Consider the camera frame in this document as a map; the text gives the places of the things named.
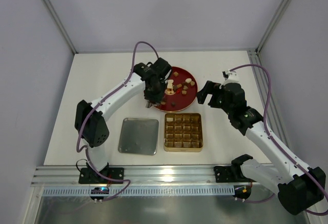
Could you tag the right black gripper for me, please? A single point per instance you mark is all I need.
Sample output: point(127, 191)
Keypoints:
point(215, 94)

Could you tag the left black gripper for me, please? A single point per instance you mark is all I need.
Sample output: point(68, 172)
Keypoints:
point(154, 98)

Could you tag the silver metal tongs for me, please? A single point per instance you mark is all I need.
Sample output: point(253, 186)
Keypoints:
point(149, 104)

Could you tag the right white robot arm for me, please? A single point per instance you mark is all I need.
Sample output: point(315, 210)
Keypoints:
point(295, 183)

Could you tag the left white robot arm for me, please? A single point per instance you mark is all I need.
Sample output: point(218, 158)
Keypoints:
point(91, 118)

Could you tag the white square chocolate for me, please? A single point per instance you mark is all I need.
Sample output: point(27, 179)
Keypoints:
point(170, 87)

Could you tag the white heart chocolate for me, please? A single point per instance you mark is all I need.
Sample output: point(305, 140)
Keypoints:
point(170, 81)

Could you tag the gold chocolate box tray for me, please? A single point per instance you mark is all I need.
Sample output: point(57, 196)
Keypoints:
point(184, 133)

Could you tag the red round plate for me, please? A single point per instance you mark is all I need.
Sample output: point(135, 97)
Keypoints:
point(182, 101)

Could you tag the silver tin lid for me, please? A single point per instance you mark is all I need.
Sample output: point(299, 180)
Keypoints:
point(139, 136)

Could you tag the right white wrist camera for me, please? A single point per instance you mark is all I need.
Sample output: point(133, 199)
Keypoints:
point(230, 77)

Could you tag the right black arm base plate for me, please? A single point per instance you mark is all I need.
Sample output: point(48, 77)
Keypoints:
point(223, 174)

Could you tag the slotted grey cable duct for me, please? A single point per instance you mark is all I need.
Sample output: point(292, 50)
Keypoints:
point(191, 190)

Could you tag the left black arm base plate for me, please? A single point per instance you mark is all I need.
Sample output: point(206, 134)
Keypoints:
point(112, 175)

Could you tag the right aluminium frame post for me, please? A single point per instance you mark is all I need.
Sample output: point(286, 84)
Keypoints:
point(277, 16)

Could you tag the aluminium frame post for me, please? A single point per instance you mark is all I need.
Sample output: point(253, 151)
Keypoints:
point(277, 16)
point(60, 26)

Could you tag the aluminium front rail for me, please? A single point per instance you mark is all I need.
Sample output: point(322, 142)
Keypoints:
point(169, 174)

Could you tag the left aluminium frame post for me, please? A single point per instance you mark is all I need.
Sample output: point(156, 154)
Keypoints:
point(60, 26)

